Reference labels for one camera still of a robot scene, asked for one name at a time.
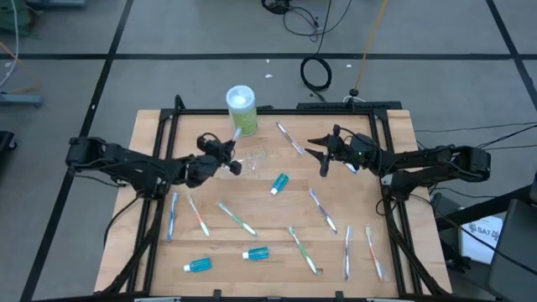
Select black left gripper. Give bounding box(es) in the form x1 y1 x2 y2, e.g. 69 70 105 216
186 139 243 189

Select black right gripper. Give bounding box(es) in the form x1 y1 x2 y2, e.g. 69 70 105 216
305 124 381 178

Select purple toothbrush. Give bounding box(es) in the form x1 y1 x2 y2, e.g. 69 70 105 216
275 121 305 155
343 225 353 281
309 188 338 235

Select teal mouthwash bottle white cap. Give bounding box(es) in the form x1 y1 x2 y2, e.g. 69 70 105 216
269 173 290 197
183 257 214 273
242 246 271 262

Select green toothbrush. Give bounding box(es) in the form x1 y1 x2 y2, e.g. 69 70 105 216
216 201 259 237
288 226 324 277

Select orange toothbrush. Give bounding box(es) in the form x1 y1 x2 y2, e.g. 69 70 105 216
186 195 211 238
363 225 386 282

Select green wipes canister white lid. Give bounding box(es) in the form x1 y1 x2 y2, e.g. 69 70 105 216
225 85 259 138

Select white printed box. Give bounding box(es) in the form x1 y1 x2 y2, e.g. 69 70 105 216
460 215 504 266

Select black office chair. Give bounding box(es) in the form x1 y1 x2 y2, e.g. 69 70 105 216
487 198 537 302

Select grey metal stand base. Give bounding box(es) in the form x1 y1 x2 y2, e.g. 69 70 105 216
0 92 44 108

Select black floor object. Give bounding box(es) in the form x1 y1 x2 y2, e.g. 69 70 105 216
0 130 18 165

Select grey-blue cart base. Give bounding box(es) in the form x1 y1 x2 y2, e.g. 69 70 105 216
25 0 88 10

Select green equipment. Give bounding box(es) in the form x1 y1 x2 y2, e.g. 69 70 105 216
0 0 37 35

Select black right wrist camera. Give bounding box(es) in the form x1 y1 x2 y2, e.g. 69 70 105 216
336 134 354 164

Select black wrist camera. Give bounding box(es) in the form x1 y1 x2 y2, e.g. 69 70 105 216
336 134 354 164
196 133 220 154

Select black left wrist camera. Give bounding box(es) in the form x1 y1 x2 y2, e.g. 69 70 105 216
196 133 220 154

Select black aluminium table frame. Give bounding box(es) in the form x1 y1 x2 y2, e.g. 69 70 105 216
94 94 454 302

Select coiled black cable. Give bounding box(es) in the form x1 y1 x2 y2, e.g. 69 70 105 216
299 0 335 103

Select yellow hanging cable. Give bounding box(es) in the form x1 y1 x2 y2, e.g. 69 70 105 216
353 0 389 91

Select tangled black cable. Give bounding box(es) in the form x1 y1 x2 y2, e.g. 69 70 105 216
261 0 354 43

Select black diagonal frame bar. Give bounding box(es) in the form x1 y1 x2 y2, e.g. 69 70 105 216
435 184 537 232

